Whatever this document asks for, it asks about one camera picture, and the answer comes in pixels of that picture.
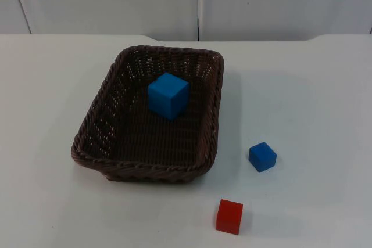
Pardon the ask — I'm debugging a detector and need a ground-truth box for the dark brown wicker basket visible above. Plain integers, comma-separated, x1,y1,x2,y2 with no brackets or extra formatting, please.
70,45,226,185

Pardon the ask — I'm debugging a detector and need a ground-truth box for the large blue cube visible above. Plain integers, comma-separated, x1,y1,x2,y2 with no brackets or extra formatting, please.
147,72,191,121

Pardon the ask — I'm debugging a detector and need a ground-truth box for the small blue cube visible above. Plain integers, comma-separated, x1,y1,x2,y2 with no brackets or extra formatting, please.
248,141,278,173

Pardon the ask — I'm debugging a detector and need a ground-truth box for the red cube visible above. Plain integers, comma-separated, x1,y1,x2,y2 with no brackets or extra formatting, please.
215,199,244,235

